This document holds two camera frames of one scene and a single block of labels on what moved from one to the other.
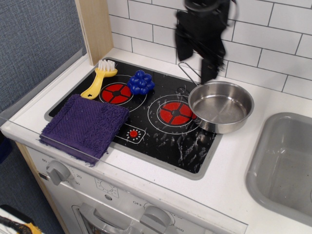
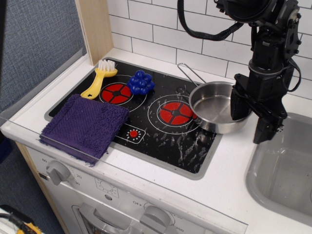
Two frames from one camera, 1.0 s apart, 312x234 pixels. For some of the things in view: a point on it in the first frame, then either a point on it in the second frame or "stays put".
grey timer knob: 57,172 stays put
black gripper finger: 184,50 to 265,130
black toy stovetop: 160,128 stays put
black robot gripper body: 203,32 to 263,91
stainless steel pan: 219,107 stays put
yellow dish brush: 106,68 stays put
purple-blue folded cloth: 82,129 stays put
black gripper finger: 210,69 to 239,108
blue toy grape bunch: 141,83 stays put
